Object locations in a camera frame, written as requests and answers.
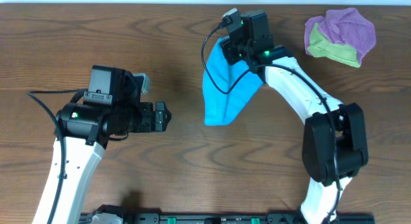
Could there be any blue microfiber cloth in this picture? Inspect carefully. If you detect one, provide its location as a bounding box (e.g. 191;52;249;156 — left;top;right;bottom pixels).
202;38;263;126

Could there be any green microfiber cloth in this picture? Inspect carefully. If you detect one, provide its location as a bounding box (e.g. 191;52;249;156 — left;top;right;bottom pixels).
306;22;360;68

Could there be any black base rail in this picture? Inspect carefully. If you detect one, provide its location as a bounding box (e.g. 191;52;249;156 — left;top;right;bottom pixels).
78;204;376;224

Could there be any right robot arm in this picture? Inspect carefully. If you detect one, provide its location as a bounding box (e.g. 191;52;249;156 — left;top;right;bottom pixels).
220;38;369;223

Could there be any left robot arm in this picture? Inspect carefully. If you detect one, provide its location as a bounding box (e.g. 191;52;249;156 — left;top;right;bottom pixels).
33;101;171;223

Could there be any purple microfiber cloth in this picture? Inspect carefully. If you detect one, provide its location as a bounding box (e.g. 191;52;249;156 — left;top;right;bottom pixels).
304;8;376;66

